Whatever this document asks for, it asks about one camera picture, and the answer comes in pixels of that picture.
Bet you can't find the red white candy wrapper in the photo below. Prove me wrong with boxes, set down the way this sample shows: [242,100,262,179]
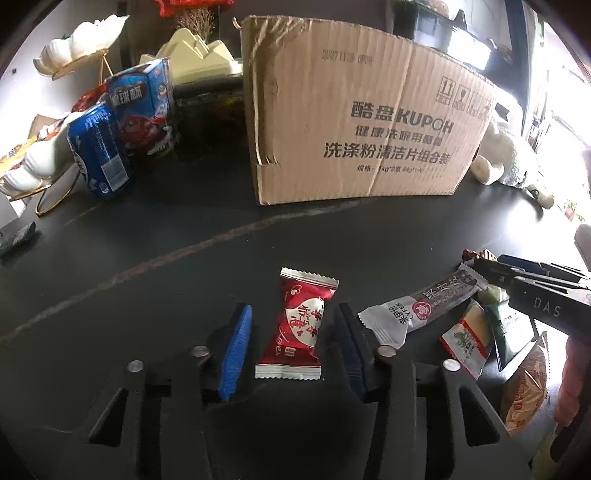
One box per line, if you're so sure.
[254,267,339,381]

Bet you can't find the black piano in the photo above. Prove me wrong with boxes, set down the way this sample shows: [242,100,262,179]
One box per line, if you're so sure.
[392,1,514,72]

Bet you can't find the white plush sheep toy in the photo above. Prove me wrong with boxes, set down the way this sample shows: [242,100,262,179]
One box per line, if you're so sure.
[470,110,555,210]

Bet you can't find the red heart balloon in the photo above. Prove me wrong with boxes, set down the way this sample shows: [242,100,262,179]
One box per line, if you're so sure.
[155,0,235,18]

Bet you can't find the blue candy box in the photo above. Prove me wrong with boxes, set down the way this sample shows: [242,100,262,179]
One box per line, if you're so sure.
[105,58,175,157]

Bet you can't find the black remote control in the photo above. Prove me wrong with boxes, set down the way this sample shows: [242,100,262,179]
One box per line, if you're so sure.
[0,222,36,258]

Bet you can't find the white lower snack bowl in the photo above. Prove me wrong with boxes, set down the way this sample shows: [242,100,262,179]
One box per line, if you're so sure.
[1,112,81,197]

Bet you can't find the yellow mountain tissue holder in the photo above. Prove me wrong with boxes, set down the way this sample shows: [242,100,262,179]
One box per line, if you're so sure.
[139,28,242,86]

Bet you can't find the white snack bowl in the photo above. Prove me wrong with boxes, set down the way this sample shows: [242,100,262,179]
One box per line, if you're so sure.
[1,112,81,197]
[33,14,129,78]

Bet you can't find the long dark snack bar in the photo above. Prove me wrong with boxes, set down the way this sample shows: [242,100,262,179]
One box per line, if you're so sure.
[358,264,489,349]

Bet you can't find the white upper snack bowl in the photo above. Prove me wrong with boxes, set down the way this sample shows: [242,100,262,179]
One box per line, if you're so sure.
[33,14,129,78]

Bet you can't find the cheese snack packet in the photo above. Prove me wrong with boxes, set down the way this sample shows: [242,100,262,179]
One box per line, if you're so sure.
[440,300,493,380]

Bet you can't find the pale green candy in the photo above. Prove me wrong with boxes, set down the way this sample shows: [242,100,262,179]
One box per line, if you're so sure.
[477,284,509,305]

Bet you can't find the striped candy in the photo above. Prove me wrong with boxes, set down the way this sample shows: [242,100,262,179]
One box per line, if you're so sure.
[462,249,497,263]

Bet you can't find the orange biscuit packet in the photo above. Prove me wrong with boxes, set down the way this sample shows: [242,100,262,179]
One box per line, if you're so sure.
[501,331,549,435]

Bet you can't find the dark green snack packet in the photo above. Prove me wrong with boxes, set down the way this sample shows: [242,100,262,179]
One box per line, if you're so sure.
[485,300,539,371]

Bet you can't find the brown cardboard box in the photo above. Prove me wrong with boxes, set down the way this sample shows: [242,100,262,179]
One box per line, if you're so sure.
[240,16,497,206]

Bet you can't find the blue soda can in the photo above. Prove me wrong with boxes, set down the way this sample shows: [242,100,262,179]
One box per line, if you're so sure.
[67,102,130,199]

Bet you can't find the dried flower vase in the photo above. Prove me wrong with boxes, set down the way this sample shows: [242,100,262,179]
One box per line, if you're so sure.
[174,8,215,40]

